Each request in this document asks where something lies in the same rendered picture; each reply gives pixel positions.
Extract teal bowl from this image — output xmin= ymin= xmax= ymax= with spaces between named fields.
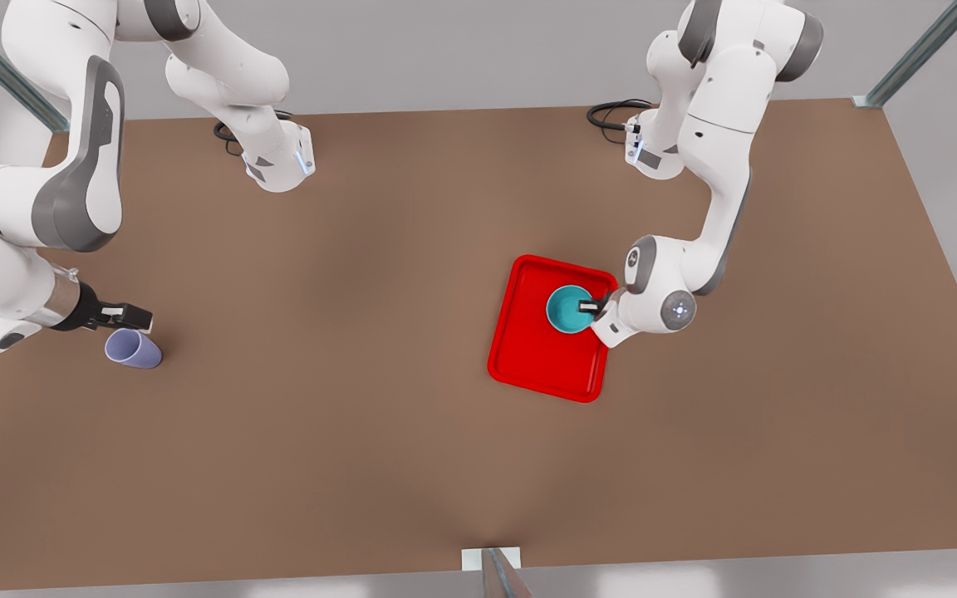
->
xmin=547 ymin=285 xmax=600 ymax=335

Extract lavender cup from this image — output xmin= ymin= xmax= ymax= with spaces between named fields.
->
xmin=105 ymin=328 xmax=163 ymax=370

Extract red tray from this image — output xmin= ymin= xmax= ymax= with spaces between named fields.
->
xmin=487 ymin=254 xmax=619 ymax=404

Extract black cable loop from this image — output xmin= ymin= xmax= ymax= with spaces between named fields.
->
xmin=213 ymin=110 xmax=295 ymax=157
xmin=586 ymin=99 xmax=654 ymax=146

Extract silver frame post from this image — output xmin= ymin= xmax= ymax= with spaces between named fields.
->
xmin=0 ymin=7 xmax=70 ymax=134
xmin=461 ymin=547 xmax=534 ymax=598
xmin=852 ymin=0 xmax=957 ymax=110

